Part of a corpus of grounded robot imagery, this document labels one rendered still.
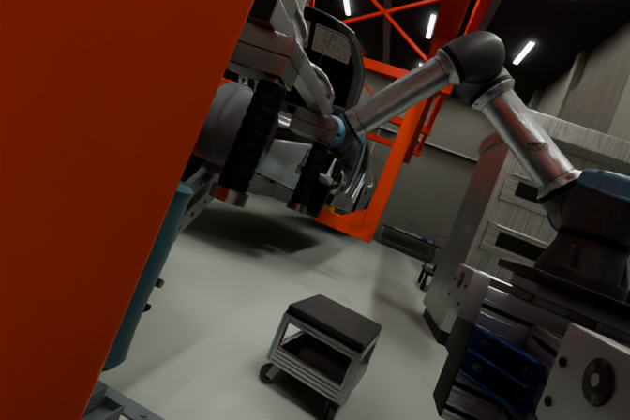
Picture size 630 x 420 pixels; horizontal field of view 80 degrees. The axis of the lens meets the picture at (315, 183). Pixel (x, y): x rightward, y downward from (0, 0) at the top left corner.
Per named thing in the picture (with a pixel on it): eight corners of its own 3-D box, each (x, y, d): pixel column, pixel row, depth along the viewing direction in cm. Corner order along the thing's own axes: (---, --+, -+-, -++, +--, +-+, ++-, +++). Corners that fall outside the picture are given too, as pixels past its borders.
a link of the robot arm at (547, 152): (585, 249, 78) (442, 54, 94) (564, 249, 92) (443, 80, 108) (644, 221, 75) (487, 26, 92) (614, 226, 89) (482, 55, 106)
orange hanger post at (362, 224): (316, 219, 441) (393, 28, 447) (370, 242, 426) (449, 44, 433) (313, 219, 425) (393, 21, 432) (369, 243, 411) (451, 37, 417)
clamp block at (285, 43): (229, 71, 48) (244, 34, 49) (292, 93, 47) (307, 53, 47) (211, 53, 44) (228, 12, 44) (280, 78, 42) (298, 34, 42)
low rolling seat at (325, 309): (331, 432, 139) (365, 346, 140) (252, 380, 153) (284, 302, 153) (357, 391, 179) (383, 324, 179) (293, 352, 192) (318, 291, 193)
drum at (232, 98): (165, 142, 73) (192, 75, 74) (261, 181, 69) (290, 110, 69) (113, 123, 60) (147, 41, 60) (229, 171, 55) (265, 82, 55)
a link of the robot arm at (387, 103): (523, 39, 78) (323, 157, 89) (515, 63, 88) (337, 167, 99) (492, -1, 82) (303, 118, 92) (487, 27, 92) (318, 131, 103)
